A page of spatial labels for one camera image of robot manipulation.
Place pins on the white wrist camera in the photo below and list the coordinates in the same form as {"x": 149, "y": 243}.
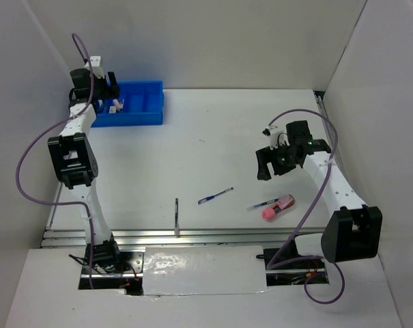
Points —
{"x": 276, "y": 136}
{"x": 94, "y": 65}

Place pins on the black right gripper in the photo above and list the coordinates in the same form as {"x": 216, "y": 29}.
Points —
{"x": 265, "y": 156}

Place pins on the aluminium right rail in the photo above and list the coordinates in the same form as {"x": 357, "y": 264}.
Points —
{"x": 339, "y": 164}

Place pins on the silver foil cover sheet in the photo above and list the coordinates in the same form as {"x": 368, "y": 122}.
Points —
{"x": 210, "y": 270}

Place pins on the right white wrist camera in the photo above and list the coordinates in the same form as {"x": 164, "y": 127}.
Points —
{"x": 276, "y": 136}

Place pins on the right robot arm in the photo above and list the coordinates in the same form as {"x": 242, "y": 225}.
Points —
{"x": 353, "y": 228}

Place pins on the dark blue gel pen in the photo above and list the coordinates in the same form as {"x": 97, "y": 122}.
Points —
{"x": 259, "y": 205}

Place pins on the blue clear ballpoint pen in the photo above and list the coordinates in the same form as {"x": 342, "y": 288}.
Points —
{"x": 211, "y": 197}

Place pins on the aluminium front rail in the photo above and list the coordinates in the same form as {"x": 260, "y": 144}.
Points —
{"x": 185, "y": 237}

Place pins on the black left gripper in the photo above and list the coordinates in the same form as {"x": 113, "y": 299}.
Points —
{"x": 110, "y": 91}

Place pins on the aluminium rail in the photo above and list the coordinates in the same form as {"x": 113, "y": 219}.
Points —
{"x": 185, "y": 237}
{"x": 339, "y": 164}

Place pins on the black gel pen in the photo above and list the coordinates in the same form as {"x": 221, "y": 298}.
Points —
{"x": 176, "y": 223}

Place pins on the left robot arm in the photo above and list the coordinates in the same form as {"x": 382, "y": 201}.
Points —
{"x": 76, "y": 166}

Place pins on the pink capped marker tube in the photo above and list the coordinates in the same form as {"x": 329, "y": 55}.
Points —
{"x": 279, "y": 206}

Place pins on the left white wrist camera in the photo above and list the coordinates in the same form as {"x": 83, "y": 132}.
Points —
{"x": 94, "y": 65}

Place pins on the blue compartment tray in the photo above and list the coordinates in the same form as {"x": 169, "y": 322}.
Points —
{"x": 142, "y": 102}

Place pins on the pink white mini stapler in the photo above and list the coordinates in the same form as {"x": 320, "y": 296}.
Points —
{"x": 118, "y": 105}

